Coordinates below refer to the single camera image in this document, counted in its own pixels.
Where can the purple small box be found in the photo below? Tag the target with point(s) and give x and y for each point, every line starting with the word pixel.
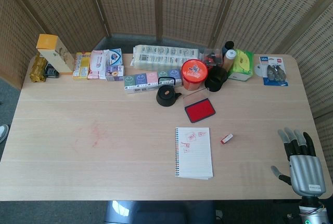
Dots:
pixel 114 73

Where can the black mesh pen cup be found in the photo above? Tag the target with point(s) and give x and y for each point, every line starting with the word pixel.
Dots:
pixel 214 81

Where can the spiral notepad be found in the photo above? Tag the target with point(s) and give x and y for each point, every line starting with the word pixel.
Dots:
pixel 195 159

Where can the black teapot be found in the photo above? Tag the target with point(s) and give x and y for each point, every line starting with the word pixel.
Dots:
pixel 166 96

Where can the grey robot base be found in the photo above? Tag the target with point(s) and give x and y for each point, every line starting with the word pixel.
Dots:
pixel 156 212

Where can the brown bottle white cap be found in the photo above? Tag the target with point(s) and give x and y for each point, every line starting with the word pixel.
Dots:
pixel 229 60

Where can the blue white small box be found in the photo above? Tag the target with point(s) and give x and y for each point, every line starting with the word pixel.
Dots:
pixel 115 56

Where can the tall beige orange-topped box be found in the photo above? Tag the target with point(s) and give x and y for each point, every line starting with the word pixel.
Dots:
pixel 58 57

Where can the woven folding screen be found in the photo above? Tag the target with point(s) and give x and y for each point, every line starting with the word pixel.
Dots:
pixel 182 5

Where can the yellow flat box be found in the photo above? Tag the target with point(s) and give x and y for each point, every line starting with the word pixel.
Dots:
pixel 81 65

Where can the small red stamp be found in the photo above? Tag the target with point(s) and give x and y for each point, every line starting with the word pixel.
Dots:
pixel 227 138

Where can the orange lidded tub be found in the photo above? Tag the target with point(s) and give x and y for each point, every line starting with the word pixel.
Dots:
pixel 193 72

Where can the multicolour pocket tissue pack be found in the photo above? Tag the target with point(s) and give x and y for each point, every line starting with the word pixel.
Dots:
pixel 140 81

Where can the black bottle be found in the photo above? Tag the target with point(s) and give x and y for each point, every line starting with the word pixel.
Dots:
pixel 229 44

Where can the red ink pad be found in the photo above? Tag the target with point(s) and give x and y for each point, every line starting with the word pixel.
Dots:
pixel 199 111

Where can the gold foil package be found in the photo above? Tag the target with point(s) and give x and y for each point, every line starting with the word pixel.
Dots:
pixel 37 69

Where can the pink wet wipes pack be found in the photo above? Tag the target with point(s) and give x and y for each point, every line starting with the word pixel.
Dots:
pixel 97 64

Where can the large clear-wrapped tissue pack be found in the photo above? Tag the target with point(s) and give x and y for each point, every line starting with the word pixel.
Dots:
pixel 161 56

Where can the blue blister pack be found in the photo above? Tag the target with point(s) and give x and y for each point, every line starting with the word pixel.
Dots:
pixel 275 72

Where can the green tissue box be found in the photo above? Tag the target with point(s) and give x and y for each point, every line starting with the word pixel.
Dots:
pixel 243 64

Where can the black clip holder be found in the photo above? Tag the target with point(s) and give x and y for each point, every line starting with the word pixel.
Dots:
pixel 51 72

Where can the grey white shoe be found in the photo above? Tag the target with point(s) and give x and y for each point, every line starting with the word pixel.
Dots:
pixel 3 133

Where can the clear plastic clip box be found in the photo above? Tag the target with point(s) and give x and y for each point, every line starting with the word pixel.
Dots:
pixel 212 57

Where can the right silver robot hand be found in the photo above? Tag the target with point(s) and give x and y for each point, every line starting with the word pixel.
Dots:
pixel 307 174

